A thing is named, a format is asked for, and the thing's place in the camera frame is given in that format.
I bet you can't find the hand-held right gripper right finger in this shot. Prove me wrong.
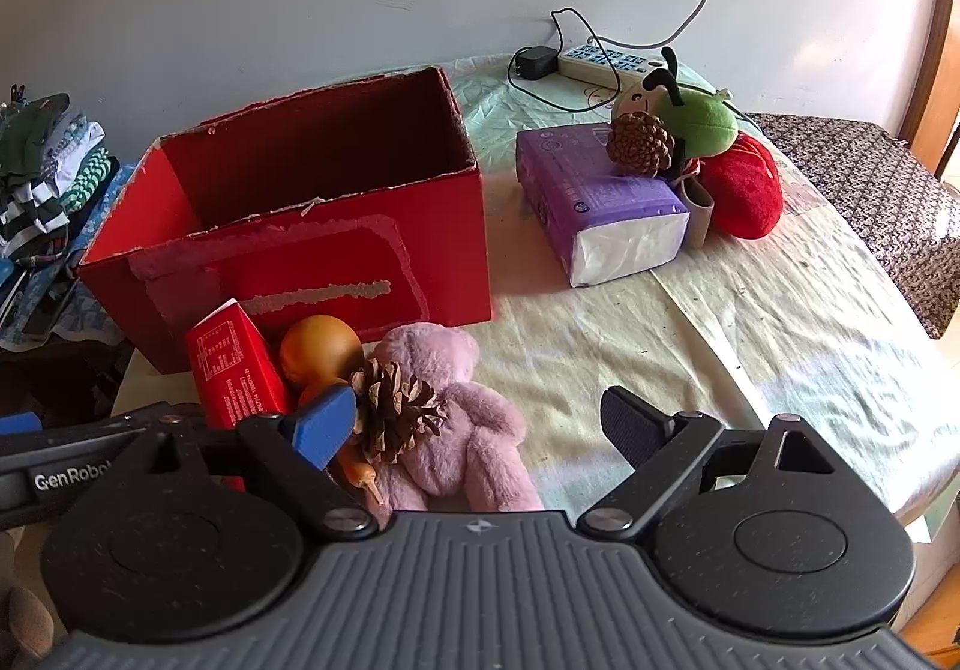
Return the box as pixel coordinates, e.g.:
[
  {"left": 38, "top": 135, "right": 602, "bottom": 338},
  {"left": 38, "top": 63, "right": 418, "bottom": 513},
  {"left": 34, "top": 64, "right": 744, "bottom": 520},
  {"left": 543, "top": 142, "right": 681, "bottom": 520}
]
[{"left": 576, "top": 385, "right": 837, "bottom": 540}]

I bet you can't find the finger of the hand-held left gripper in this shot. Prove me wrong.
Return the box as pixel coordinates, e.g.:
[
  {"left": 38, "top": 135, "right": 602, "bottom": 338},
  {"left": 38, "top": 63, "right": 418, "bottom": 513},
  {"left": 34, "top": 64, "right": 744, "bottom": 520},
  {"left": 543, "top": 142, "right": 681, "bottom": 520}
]
[{"left": 111, "top": 403, "right": 207, "bottom": 435}]

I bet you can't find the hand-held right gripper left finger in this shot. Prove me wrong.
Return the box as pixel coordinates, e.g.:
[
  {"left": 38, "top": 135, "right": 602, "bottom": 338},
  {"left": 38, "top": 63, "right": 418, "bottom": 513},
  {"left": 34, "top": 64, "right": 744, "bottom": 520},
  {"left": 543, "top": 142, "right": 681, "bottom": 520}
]
[{"left": 146, "top": 385, "right": 380, "bottom": 542}]

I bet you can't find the pale pine cone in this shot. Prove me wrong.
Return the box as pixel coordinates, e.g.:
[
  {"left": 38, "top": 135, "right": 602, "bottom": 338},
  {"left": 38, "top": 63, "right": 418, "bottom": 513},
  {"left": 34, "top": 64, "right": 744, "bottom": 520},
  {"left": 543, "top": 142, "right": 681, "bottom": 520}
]
[{"left": 349, "top": 358, "right": 449, "bottom": 465}]

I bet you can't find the orange gourd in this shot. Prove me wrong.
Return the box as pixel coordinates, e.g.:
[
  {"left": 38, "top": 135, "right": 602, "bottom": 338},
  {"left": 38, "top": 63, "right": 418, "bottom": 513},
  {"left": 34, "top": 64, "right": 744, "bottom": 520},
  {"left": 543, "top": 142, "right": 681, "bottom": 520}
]
[{"left": 280, "top": 315, "right": 380, "bottom": 507}]

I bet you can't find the small red carton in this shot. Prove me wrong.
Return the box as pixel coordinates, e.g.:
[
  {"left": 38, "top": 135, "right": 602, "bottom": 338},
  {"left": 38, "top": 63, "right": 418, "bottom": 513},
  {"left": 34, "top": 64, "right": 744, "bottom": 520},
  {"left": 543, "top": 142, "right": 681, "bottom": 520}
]
[{"left": 185, "top": 300, "right": 295, "bottom": 492}]

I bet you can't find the pink plush bear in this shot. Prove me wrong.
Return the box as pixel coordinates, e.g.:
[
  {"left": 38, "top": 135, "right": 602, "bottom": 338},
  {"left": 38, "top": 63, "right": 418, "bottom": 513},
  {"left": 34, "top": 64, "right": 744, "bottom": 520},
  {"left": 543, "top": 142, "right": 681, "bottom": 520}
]
[{"left": 366, "top": 323, "right": 545, "bottom": 515}]

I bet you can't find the red cardboard box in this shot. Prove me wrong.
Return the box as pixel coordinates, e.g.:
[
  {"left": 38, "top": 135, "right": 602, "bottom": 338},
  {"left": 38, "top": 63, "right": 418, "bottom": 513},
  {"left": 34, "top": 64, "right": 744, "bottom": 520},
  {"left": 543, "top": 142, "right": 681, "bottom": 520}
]
[{"left": 77, "top": 65, "right": 494, "bottom": 376}]

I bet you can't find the cloth-covered desktop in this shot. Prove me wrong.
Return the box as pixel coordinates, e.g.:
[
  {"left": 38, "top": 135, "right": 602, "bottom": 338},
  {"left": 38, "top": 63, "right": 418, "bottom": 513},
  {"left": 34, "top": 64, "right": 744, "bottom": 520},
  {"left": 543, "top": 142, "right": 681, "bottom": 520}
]
[{"left": 111, "top": 50, "right": 960, "bottom": 545}]

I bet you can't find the blue patterned cloth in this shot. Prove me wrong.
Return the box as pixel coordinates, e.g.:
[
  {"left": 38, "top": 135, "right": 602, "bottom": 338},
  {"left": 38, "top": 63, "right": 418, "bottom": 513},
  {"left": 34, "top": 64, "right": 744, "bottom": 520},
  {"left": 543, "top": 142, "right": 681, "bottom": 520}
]
[{"left": 0, "top": 163, "right": 140, "bottom": 351}]

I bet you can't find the purple tissue pack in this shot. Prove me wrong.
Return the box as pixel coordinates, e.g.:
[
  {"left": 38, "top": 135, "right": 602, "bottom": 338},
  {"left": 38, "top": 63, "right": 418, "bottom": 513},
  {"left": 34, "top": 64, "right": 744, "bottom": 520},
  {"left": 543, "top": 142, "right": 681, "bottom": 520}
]
[{"left": 515, "top": 124, "right": 691, "bottom": 289}]

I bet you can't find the brown paper roll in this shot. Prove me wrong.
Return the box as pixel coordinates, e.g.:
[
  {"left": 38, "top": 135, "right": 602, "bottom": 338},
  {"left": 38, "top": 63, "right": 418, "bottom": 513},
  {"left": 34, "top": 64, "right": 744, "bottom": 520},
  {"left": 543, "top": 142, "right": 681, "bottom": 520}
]
[{"left": 677, "top": 177, "right": 719, "bottom": 245}]

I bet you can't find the red plush toy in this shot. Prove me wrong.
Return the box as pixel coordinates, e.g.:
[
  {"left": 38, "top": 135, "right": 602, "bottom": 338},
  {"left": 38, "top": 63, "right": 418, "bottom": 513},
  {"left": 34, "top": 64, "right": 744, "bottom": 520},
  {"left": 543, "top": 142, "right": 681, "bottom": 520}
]
[{"left": 700, "top": 131, "right": 784, "bottom": 240}]

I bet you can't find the brown round pine cone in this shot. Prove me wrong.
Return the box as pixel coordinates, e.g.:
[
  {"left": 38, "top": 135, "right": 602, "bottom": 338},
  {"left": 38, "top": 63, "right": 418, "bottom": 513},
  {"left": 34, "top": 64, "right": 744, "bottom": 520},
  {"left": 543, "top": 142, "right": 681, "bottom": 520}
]
[{"left": 605, "top": 112, "right": 675, "bottom": 178}]

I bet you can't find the pile of folded clothes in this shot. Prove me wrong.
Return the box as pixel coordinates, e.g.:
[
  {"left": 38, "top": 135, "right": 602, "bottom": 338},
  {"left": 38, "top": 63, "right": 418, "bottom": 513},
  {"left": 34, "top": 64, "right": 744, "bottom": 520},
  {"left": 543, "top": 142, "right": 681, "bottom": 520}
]
[{"left": 0, "top": 86, "right": 121, "bottom": 260}]

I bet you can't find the green plush toy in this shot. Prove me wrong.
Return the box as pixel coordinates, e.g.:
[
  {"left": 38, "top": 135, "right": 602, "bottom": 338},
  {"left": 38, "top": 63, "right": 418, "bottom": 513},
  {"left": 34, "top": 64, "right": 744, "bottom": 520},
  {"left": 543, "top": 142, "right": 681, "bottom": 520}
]
[{"left": 611, "top": 46, "right": 740, "bottom": 158}]

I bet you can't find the patterned seat cushion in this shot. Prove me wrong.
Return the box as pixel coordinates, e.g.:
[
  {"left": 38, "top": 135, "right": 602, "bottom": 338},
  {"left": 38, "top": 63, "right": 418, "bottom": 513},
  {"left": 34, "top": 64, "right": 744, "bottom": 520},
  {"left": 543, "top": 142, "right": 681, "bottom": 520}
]
[{"left": 748, "top": 112, "right": 960, "bottom": 341}]

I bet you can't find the white power strip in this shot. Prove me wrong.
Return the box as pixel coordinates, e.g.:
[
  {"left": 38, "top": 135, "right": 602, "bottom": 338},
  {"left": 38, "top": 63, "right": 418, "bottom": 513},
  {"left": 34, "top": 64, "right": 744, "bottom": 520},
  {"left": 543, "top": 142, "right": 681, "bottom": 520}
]
[{"left": 558, "top": 43, "right": 674, "bottom": 83}]

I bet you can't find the black power adapter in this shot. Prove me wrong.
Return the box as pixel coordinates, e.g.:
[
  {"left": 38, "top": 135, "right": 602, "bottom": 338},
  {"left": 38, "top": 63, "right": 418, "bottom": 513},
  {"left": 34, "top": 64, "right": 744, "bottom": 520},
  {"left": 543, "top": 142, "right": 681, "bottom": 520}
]
[{"left": 516, "top": 46, "right": 560, "bottom": 83}]

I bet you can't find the black cable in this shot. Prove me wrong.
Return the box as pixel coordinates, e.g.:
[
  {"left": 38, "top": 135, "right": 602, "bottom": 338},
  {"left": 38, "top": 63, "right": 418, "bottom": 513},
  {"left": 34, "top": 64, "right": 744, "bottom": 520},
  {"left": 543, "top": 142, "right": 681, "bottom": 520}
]
[{"left": 508, "top": 7, "right": 625, "bottom": 113}]

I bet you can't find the wooden door frame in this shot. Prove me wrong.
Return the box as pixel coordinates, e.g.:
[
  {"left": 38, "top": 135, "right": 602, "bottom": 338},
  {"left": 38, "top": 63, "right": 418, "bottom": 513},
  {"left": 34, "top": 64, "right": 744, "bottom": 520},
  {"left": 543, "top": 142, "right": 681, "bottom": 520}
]
[{"left": 895, "top": 0, "right": 960, "bottom": 177}]

